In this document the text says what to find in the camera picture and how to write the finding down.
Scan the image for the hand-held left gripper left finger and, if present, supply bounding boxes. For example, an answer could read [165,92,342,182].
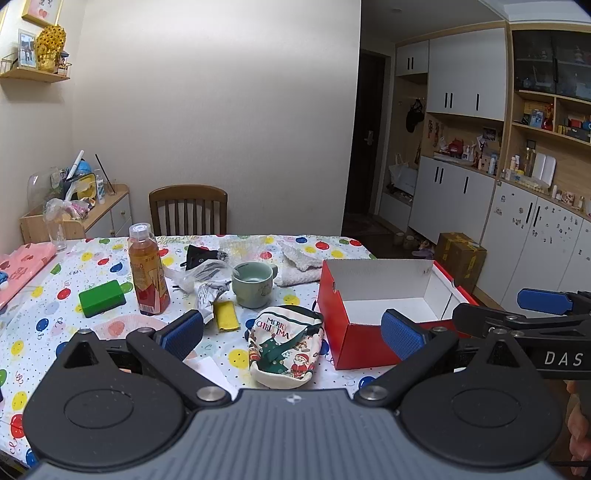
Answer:
[60,310,232,409]

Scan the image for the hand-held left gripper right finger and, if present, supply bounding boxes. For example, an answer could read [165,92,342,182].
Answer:
[353,308,542,409]

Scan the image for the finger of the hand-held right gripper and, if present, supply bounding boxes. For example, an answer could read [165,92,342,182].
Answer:
[516,288,591,317]
[451,303,591,341]

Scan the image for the yellow sponge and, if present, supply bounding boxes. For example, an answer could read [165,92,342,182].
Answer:
[213,300,241,332]

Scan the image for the red cardboard box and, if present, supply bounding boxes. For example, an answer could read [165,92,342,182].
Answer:
[316,258,481,371]

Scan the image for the clear plastic bag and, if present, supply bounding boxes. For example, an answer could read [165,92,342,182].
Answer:
[163,258,234,296]

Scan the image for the green foam block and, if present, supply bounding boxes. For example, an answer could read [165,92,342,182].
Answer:
[78,280,127,319]

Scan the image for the christmas print pouch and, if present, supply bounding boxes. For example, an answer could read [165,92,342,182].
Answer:
[247,305,326,385]

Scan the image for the white fluffy towel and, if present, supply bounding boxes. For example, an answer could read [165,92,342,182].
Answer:
[276,240,327,287]

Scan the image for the person's right hand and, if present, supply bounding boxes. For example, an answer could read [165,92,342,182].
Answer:
[568,407,591,459]

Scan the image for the white paper sheet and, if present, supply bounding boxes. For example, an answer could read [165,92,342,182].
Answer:
[184,354,242,402]

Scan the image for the crumpled silver wrapper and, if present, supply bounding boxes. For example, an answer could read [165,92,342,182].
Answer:
[196,281,231,325]

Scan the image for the brown cardboard box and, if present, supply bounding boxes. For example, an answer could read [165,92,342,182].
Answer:
[435,232,488,294]

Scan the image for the orange juice bottle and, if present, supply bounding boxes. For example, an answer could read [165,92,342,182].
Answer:
[128,222,171,317]

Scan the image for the black pouch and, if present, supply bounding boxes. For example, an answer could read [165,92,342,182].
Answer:
[184,244,227,271]

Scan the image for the green ceramic mug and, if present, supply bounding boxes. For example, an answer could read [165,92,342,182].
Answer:
[231,261,280,309]

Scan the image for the white base cabinet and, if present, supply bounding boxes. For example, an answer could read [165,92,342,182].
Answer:
[408,155,591,303]

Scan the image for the clear bubble wrap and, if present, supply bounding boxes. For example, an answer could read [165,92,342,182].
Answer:
[217,236,283,267]

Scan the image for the row of small bottles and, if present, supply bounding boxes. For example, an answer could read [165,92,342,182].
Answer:
[500,142,539,183]

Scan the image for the wooden side cabinet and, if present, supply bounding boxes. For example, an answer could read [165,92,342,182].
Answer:
[19,184,133,244]

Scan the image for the wooden chair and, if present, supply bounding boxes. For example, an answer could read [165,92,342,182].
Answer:
[148,185,229,237]

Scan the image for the wooden open shelf unit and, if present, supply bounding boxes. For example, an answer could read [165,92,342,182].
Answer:
[422,21,591,222]

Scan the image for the white tote bag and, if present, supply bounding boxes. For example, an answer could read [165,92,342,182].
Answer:
[389,154,419,196]

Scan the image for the clear drinking glass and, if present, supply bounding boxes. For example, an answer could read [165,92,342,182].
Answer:
[45,214,68,253]

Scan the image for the plastic bag of small things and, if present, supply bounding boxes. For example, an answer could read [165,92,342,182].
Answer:
[43,198,94,223]

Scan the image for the pink printed cloth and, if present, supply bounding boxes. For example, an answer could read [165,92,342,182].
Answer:
[0,242,57,311]

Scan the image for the black hanging bag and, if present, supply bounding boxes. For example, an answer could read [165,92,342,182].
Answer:
[405,99,426,134]

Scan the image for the dark entrance door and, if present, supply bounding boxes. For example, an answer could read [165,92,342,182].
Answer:
[344,50,387,219]

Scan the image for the dark glass cabinet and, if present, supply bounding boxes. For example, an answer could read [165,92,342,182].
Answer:
[511,30,591,101]

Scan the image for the golden ornament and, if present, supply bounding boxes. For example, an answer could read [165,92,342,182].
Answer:
[35,25,67,73]

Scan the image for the white wall cabinet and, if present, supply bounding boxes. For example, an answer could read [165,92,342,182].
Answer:
[395,27,508,122]

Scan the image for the wooden wall shelf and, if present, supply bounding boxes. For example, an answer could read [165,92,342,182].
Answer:
[0,52,72,84]

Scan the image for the standing photo frame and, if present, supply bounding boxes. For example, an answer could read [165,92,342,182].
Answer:
[17,28,38,69]

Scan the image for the gold picture frame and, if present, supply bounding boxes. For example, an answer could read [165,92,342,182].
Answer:
[21,0,65,28]

